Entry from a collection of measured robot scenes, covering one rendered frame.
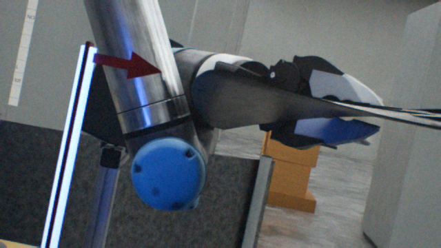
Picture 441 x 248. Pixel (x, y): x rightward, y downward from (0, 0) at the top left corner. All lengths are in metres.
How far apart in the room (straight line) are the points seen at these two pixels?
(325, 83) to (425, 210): 6.08
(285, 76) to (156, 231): 1.79
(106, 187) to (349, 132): 0.54
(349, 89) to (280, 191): 8.03
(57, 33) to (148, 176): 6.02
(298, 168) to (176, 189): 7.97
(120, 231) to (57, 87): 4.35
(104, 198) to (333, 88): 0.53
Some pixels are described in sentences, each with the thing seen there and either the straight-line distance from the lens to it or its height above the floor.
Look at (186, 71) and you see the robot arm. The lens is 0.92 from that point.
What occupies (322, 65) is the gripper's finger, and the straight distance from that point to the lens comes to 0.78.
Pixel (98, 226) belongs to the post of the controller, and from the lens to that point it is 1.20.
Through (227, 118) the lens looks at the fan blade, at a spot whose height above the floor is 1.15.
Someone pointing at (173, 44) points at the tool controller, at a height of 1.23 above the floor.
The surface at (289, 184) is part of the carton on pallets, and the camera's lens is 8.76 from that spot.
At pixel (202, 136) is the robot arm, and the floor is 1.11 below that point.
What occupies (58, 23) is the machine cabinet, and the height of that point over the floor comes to 1.40.
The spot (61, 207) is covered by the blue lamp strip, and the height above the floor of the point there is 1.06.
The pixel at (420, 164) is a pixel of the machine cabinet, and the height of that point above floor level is 0.87.
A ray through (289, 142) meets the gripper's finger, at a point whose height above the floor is 1.14.
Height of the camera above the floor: 1.18
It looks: 3 degrees down
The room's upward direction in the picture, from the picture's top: 12 degrees clockwise
